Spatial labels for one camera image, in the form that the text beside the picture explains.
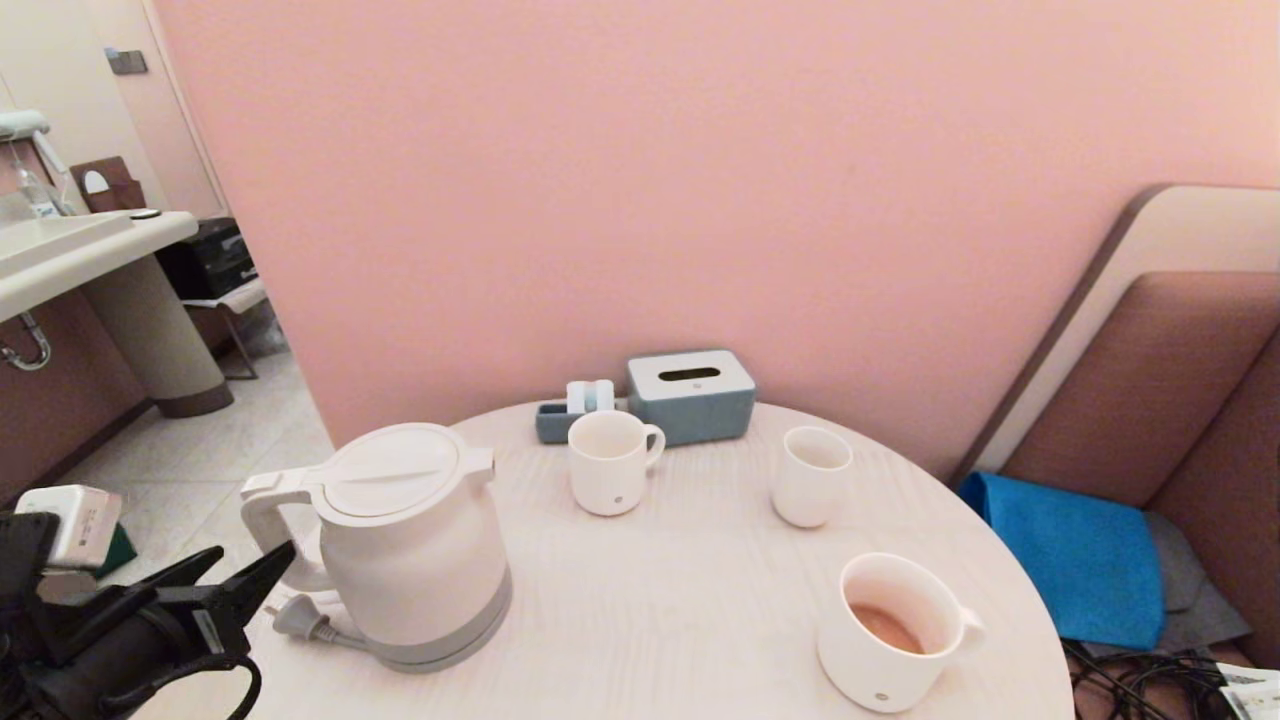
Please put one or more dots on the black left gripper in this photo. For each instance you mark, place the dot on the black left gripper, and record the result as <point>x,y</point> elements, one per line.
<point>150,640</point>

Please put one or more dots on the white electric kettle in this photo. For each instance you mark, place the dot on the white electric kettle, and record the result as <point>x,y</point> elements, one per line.
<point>410,560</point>

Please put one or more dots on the large white ribbed mug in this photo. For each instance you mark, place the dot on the large white ribbed mug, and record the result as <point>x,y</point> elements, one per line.
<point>872,672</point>

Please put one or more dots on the green bag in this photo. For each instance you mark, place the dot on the green bag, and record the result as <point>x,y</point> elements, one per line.
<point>120,550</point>

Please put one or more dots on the grey kettle base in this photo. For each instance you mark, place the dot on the grey kettle base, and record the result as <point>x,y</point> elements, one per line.
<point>440,662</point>

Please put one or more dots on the metal rack with white towel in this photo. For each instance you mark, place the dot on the metal rack with white towel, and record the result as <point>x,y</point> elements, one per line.
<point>230,298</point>

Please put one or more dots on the chrome drain pipe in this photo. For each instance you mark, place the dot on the chrome drain pipe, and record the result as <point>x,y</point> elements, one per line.
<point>40,345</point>

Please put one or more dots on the black box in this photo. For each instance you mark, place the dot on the black box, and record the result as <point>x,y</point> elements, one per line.
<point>205,260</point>

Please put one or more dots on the white sink counter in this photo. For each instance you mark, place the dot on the white sink counter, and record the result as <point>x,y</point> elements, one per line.
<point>90,250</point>

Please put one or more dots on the small grey tray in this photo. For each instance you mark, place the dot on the small grey tray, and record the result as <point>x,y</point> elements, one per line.
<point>550,425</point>

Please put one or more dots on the small white ribbed mug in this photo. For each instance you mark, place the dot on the small white ribbed mug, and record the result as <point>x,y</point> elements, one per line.
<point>605,480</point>

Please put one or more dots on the brown tissue holder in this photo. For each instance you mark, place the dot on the brown tissue holder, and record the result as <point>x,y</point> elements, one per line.
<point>115,195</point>

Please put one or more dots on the clear glass bottle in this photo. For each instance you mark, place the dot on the clear glass bottle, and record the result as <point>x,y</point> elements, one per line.
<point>40,200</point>

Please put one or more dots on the white hair dryer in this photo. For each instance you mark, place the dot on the white hair dryer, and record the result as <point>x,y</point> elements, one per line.
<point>22,125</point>

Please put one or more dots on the grey tissue box white lid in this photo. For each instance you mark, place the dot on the grey tissue box white lid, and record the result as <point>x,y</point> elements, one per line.
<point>700,410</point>

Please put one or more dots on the white cup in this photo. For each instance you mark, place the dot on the white cup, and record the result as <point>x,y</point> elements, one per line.
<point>807,495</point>

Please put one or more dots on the blue cloth bag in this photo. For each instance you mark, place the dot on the blue cloth bag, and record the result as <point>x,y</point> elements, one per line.
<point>1080,560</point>

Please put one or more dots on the grey seat cushion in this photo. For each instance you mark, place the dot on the grey seat cushion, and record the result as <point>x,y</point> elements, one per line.
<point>1190,590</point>

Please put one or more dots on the brown upholstered bench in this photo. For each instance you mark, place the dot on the brown upholstered bench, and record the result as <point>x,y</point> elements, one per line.
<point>1180,380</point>

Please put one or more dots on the white printed paper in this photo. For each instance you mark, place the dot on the white printed paper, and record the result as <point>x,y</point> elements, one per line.
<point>1255,695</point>

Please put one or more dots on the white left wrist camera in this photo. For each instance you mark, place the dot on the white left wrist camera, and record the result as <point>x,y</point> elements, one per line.
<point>70,520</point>

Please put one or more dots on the beige sink pedestal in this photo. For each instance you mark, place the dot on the beige sink pedestal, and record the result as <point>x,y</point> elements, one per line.
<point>160,340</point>

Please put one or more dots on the grey wall plate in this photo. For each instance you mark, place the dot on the grey wall plate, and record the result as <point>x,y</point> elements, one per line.
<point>127,64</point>

